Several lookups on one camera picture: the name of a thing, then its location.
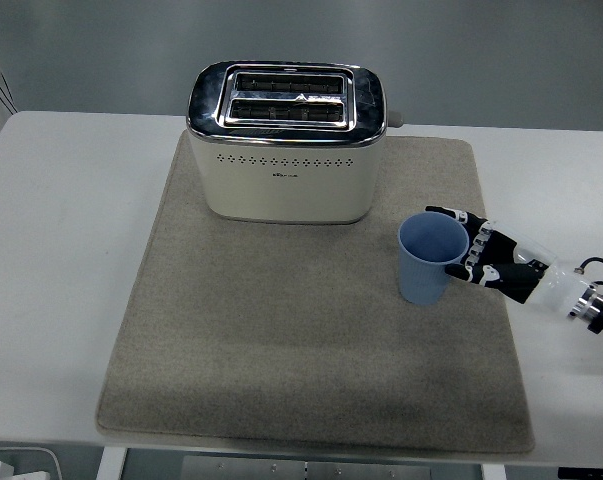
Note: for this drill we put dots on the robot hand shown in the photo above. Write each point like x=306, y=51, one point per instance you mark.
x=511, y=265

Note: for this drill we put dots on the blue ribbed plastic cup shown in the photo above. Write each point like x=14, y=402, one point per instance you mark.
x=423, y=280

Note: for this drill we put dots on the white table leg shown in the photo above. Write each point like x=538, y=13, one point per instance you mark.
x=111, y=465
x=493, y=472

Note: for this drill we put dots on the black device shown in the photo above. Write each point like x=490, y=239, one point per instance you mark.
x=588, y=474

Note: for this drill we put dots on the beige felt mat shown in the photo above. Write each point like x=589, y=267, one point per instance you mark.
x=281, y=325

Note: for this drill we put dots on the white chrome two-slot toaster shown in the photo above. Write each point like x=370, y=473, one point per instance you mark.
x=281, y=185

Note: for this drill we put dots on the white plastic bin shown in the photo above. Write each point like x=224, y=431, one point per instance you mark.
x=26, y=462

